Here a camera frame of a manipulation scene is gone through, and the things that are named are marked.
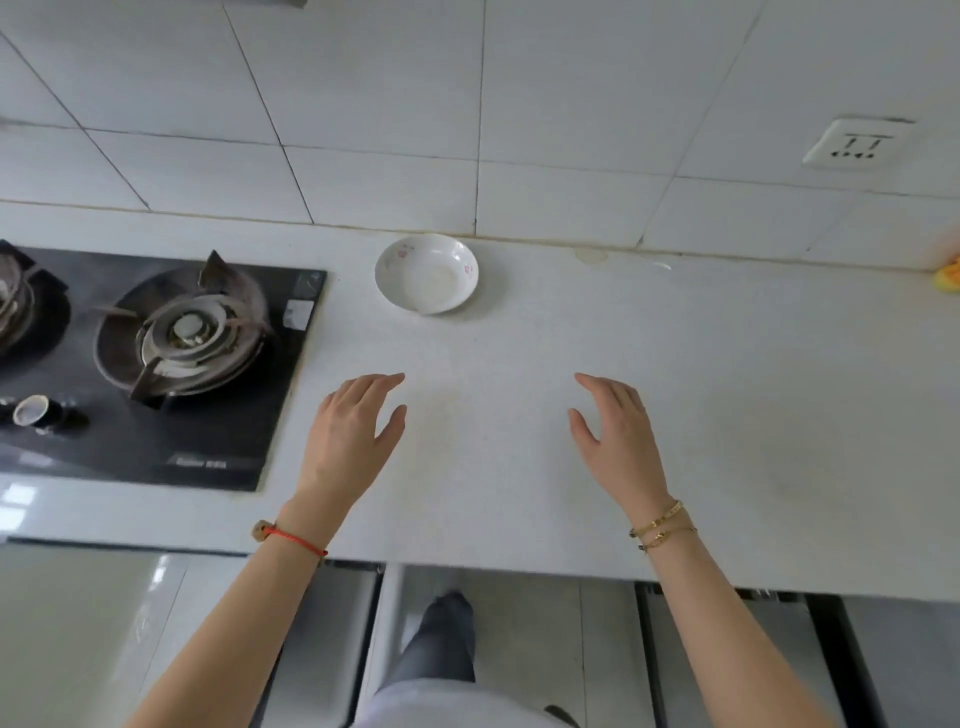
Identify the person's right hand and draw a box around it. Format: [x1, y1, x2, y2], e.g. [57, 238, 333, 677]
[567, 372, 675, 520]

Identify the person's left hand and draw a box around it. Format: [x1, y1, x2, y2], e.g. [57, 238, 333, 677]
[288, 372, 410, 520]

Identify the person's left forearm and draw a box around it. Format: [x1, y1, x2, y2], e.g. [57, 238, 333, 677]
[123, 504, 354, 728]

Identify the person's right forearm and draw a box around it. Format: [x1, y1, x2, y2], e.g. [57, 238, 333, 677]
[626, 498, 840, 728]

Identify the white floral bowl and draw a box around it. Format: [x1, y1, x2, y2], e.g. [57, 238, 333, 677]
[374, 233, 480, 317]

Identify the black glass gas stove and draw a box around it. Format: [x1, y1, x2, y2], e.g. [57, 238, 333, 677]
[0, 239, 329, 495]

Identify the grey trouser leg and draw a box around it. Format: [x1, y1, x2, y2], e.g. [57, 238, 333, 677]
[372, 589, 479, 710]

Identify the gas burner with pan support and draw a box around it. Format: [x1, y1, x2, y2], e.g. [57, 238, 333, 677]
[93, 249, 273, 411]
[0, 240, 73, 358]

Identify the white cabinet door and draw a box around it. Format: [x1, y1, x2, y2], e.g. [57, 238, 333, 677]
[637, 583, 852, 728]
[258, 562, 385, 728]
[0, 541, 192, 728]

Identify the light grey shirt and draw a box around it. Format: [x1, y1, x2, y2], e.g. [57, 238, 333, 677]
[351, 678, 580, 728]

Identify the black stove knob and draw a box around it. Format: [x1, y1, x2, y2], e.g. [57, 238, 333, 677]
[10, 393, 82, 438]

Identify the thick gold bracelet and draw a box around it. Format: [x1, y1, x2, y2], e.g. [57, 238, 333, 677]
[628, 499, 686, 540]

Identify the thin gold bracelet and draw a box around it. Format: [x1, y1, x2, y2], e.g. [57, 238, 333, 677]
[638, 525, 699, 555]

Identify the red string bracelet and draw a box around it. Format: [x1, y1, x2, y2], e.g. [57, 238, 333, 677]
[250, 519, 330, 565]

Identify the white wall socket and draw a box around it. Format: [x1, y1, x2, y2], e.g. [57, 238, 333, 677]
[801, 115, 918, 173]

